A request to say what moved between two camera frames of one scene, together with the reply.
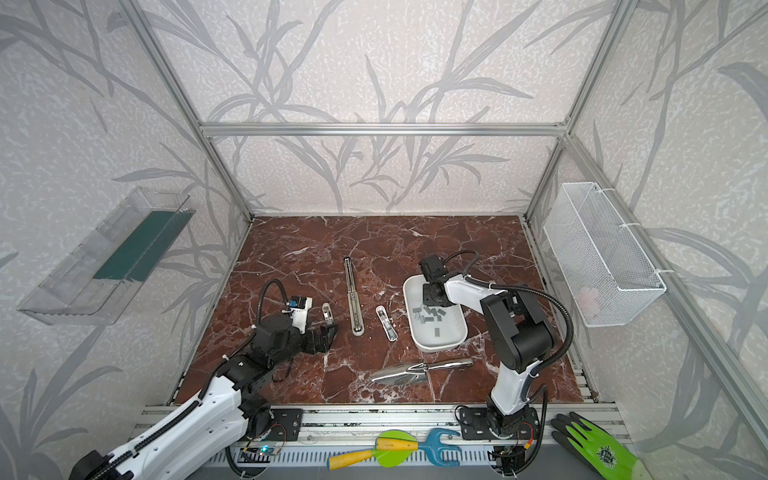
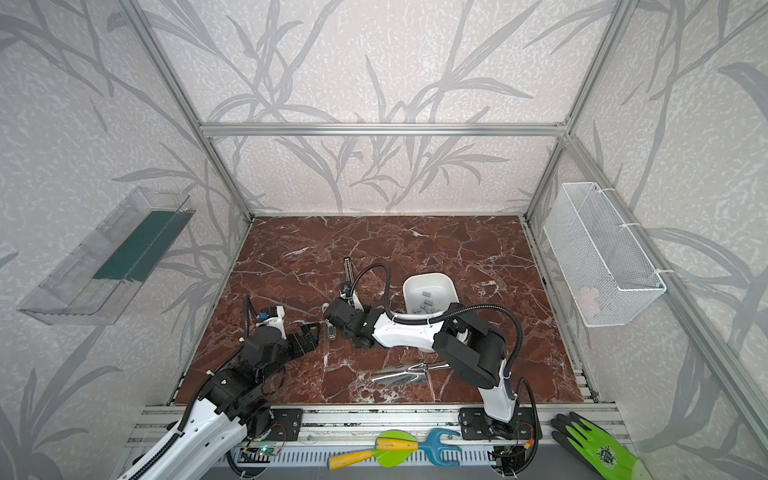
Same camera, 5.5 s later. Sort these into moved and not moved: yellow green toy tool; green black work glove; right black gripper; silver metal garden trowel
Moved: right black gripper
Not moved: green black work glove; silver metal garden trowel; yellow green toy tool
